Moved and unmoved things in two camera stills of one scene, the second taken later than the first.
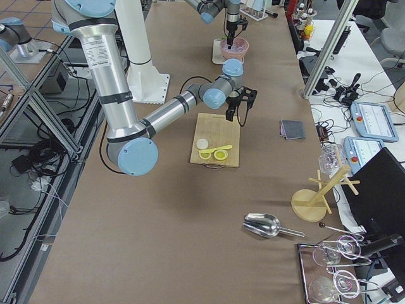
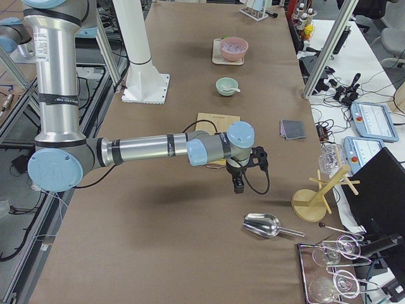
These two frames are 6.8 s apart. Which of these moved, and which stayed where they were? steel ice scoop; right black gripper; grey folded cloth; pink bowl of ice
Moved: right black gripper
Stayed: grey folded cloth; pink bowl of ice; steel ice scoop
